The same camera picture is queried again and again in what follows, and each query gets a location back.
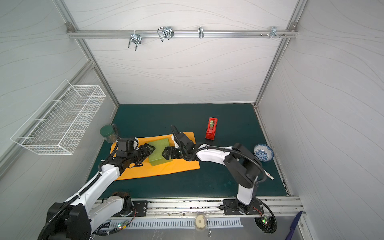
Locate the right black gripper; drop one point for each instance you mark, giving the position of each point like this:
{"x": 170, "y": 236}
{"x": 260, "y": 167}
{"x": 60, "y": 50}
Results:
{"x": 173, "y": 153}

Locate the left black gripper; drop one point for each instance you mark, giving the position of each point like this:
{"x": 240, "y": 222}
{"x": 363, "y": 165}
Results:
{"x": 145, "y": 154}

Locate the green gift box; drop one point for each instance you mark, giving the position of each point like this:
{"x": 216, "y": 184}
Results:
{"x": 156, "y": 158}

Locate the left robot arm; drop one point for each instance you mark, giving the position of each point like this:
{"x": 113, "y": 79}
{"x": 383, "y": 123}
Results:
{"x": 77, "y": 218}

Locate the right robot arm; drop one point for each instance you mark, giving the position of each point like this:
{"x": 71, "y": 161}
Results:
{"x": 246, "y": 170}

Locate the green table mat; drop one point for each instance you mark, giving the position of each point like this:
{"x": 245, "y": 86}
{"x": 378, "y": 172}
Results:
{"x": 237, "y": 123}

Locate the green lidded glass jar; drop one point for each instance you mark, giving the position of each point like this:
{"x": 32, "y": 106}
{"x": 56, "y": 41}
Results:
{"x": 109, "y": 133}

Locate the red tape dispenser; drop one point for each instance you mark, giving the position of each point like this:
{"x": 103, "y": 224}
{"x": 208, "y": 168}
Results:
{"x": 211, "y": 129}

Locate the blue white ceramic bowl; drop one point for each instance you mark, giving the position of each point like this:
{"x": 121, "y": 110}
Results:
{"x": 263, "y": 152}

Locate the metal U-bolt clamp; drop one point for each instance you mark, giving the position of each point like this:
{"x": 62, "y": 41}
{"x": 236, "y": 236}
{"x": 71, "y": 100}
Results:
{"x": 135, "y": 40}
{"x": 165, "y": 32}

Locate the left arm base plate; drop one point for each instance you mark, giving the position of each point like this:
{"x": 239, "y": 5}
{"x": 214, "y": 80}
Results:
{"x": 139, "y": 208}

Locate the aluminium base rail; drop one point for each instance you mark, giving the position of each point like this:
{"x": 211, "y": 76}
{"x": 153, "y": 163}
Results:
{"x": 182, "y": 208}

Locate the white vented cable duct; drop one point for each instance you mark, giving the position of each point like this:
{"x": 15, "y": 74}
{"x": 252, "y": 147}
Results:
{"x": 183, "y": 223}

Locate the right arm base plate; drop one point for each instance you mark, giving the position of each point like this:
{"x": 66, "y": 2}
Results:
{"x": 235, "y": 207}

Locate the white wire basket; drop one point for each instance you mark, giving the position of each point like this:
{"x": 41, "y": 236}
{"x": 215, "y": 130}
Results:
{"x": 58, "y": 125}

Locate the aluminium crossbar rail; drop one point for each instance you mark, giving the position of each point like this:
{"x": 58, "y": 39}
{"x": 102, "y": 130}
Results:
{"x": 179, "y": 34}

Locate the blue handled tool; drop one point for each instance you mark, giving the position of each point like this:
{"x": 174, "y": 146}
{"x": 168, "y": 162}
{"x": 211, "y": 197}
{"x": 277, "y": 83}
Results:
{"x": 293, "y": 226}

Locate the metal bracket with bolts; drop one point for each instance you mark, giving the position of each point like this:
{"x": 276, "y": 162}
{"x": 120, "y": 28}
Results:
{"x": 273, "y": 34}

